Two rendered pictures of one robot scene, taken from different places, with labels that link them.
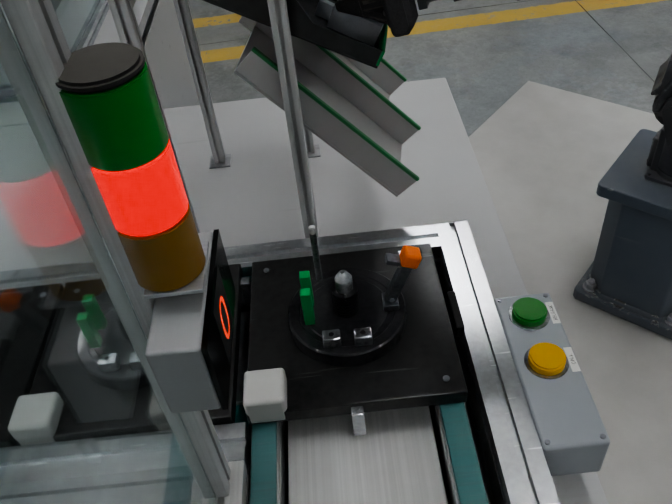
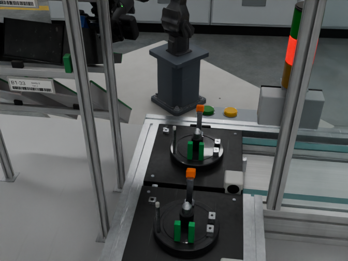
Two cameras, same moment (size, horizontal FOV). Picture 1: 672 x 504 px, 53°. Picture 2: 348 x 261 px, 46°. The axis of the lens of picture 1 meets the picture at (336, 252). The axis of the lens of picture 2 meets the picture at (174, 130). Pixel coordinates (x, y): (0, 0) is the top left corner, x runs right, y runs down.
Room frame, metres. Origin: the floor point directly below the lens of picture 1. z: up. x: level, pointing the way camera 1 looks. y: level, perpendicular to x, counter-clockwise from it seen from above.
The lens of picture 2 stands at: (0.50, 0.83, 1.66)
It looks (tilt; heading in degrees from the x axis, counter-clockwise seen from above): 36 degrees down; 277
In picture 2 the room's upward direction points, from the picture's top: straight up
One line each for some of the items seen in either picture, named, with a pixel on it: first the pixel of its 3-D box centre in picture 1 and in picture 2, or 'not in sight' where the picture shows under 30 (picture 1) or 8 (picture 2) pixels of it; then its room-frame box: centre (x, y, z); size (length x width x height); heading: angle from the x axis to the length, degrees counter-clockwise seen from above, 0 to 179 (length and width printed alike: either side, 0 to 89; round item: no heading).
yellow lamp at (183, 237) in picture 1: (161, 241); (296, 73); (0.34, 0.12, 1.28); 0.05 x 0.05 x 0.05
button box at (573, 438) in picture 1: (543, 377); (229, 121); (0.44, -0.22, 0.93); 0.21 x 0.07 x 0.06; 179
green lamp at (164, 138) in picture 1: (114, 111); (306, 23); (0.34, 0.12, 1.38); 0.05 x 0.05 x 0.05
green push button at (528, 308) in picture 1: (529, 314); (207, 111); (0.51, -0.22, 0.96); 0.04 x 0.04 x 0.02
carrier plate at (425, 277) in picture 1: (348, 324); (196, 156); (0.53, 0.00, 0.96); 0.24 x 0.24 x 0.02; 89
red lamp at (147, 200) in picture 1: (139, 181); (301, 48); (0.34, 0.12, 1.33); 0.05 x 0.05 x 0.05
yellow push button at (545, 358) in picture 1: (546, 360); (230, 113); (0.44, -0.22, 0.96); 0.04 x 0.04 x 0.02
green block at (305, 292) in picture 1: (307, 306); (201, 151); (0.52, 0.04, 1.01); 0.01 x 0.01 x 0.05; 89
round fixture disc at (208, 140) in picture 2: (347, 313); (196, 150); (0.53, 0.00, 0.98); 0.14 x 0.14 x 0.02
